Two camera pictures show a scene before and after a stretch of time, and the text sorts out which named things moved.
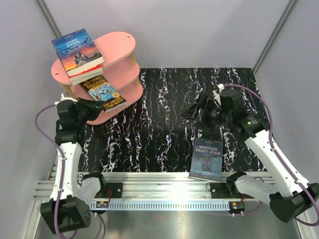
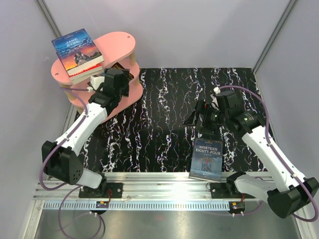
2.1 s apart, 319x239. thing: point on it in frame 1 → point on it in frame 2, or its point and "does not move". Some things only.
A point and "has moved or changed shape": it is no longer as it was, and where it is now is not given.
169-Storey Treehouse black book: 100,89 has moved or changed shape
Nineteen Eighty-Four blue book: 206,162 does not move
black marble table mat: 155,137 does not move
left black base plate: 113,190 does not move
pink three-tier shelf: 118,67 does not move
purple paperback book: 87,78 does not move
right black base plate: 221,190 does not move
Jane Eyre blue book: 77,74 → 77,51
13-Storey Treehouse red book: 90,71 → 73,68
